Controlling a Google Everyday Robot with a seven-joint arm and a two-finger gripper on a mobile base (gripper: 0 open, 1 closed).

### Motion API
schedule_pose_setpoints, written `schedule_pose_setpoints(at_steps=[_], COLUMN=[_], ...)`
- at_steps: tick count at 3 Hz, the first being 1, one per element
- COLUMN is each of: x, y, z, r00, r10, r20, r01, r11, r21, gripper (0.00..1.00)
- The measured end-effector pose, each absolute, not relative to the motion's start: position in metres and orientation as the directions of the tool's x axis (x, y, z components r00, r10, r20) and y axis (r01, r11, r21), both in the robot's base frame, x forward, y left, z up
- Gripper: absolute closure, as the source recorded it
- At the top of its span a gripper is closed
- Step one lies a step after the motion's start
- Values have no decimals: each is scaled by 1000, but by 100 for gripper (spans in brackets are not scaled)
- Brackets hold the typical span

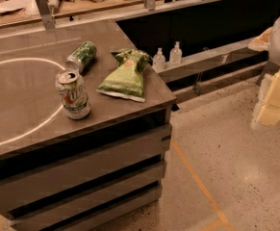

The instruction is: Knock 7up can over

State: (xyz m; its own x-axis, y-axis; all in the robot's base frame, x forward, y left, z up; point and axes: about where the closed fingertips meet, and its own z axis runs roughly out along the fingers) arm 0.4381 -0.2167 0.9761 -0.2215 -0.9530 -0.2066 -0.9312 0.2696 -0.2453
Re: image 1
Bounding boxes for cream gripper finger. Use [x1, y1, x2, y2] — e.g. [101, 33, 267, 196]
[248, 27, 272, 52]
[250, 70, 280, 128]

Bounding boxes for white 7up soda can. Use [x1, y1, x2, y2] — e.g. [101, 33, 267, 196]
[55, 68, 90, 119]

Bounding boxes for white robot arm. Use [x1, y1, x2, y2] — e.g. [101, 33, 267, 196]
[248, 16, 280, 130]

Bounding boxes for green soda can lying down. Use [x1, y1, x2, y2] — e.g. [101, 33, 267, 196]
[65, 41, 97, 73]

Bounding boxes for clear bottle right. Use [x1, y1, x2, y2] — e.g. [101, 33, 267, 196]
[169, 41, 182, 64]

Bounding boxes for clear bottle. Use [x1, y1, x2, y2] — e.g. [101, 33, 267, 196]
[153, 47, 165, 71]
[169, 41, 182, 64]

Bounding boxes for clear bottle left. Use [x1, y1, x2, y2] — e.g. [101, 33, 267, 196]
[153, 47, 165, 71]

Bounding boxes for green chip bag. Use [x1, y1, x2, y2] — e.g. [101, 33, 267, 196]
[97, 49, 152, 102]

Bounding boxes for grey slatted table cabinet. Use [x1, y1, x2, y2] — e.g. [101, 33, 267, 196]
[0, 20, 175, 231]

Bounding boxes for white papers on workbench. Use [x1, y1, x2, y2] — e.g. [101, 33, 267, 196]
[0, 0, 32, 15]

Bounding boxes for metal bracket post left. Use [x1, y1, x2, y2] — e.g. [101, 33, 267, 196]
[35, 0, 55, 30]

